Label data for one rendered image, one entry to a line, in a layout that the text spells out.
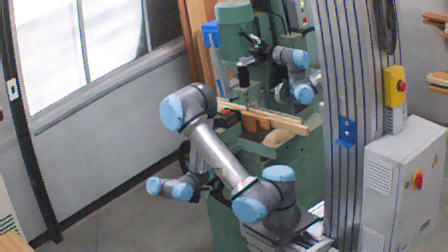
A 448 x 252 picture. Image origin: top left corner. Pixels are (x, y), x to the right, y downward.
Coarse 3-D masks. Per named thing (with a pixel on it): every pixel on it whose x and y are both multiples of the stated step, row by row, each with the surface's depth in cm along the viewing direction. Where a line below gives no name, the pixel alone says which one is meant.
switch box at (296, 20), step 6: (288, 0) 270; (294, 0) 268; (300, 0) 270; (288, 6) 272; (294, 6) 269; (306, 6) 275; (288, 12) 274; (294, 12) 271; (300, 12) 272; (306, 12) 275; (294, 18) 273; (300, 18) 272; (294, 24) 275; (300, 24) 273; (306, 24) 277
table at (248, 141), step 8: (272, 128) 273; (240, 136) 270; (248, 136) 269; (256, 136) 268; (264, 136) 267; (296, 136) 265; (240, 144) 270; (248, 144) 267; (256, 144) 263; (264, 144) 260; (280, 144) 258; (288, 144) 262; (296, 144) 266; (232, 152) 267; (256, 152) 265; (264, 152) 261; (272, 152) 258; (280, 152) 258
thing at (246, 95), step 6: (252, 84) 280; (258, 84) 280; (234, 90) 277; (240, 90) 275; (246, 90) 274; (252, 90) 277; (234, 96) 278; (240, 96) 275; (246, 96) 275; (252, 96) 278; (258, 96) 281; (234, 102) 280; (240, 102) 277; (246, 102) 276
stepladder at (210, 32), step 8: (208, 24) 364; (216, 24) 361; (208, 32) 361; (216, 32) 357; (208, 40) 364; (216, 40) 360; (216, 48) 364; (216, 56) 364; (216, 64) 367; (216, 72) 371; (224, 72) 370; (232, 72) 384; (216, 80) 373; (224, 80) 370; (232, 80) 381; (224, 88) 371; (232, 88) 371; (224, 96) 373; (232, 96) 376
